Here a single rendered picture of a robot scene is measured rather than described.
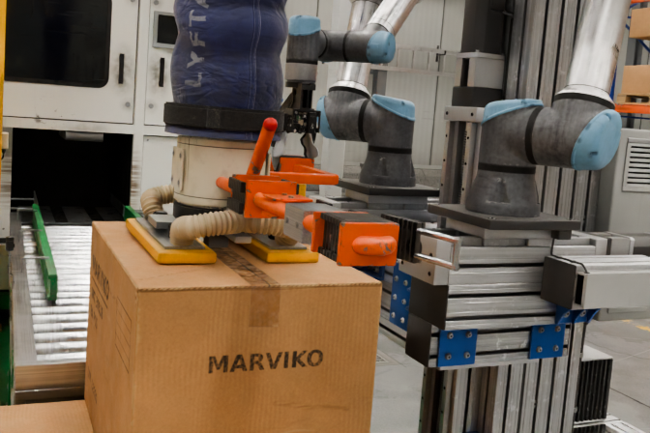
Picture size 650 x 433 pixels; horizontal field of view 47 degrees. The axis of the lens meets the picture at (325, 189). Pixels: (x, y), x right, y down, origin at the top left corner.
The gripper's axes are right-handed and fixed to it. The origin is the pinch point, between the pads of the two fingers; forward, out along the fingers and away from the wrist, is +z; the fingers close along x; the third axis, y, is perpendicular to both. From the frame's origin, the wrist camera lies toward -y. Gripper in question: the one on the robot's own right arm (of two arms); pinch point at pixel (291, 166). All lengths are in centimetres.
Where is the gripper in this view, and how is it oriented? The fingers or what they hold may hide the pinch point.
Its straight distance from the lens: 181.5
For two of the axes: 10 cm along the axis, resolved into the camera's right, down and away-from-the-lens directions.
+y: 4.1, 1.3, -9.0
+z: -0.7, 9.9, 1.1
